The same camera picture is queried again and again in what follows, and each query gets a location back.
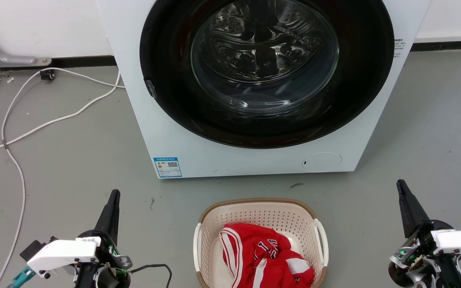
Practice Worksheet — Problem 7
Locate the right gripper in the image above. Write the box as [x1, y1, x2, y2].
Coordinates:
[389, 179, 461, 276]

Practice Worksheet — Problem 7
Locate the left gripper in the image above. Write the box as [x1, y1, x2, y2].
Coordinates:
[26, 189, 133, 280]

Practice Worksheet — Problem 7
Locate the beige plastic laundry basket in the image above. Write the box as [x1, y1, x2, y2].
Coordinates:
[193, 198, 329, 288]

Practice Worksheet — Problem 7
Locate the blue energy label sticker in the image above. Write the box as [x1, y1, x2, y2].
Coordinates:
[153, 157, 183, 178]

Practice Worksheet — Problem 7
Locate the white front-load washing machine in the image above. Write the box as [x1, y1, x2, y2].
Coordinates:
[96, 0, 432, 179]

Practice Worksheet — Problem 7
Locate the red basketball jersey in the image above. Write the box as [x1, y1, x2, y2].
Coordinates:
[219, 223, 315, 288]

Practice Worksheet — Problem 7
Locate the black round washer door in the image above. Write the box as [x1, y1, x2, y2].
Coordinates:
[139, 0, 395, 149]

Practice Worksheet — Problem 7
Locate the grey drain pipe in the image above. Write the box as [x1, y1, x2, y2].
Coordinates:
[0, 18, 52, 67]

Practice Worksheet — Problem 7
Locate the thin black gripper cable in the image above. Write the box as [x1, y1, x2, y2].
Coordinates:
[128, 264, 173, 288]

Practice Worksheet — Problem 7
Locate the white power cable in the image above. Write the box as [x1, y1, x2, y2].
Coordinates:
[0, 68, 121, 162]
[0, 67, 126, 288]

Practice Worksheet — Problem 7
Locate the teal cable connector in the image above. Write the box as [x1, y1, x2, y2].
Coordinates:
[6, 267, 36, 288]

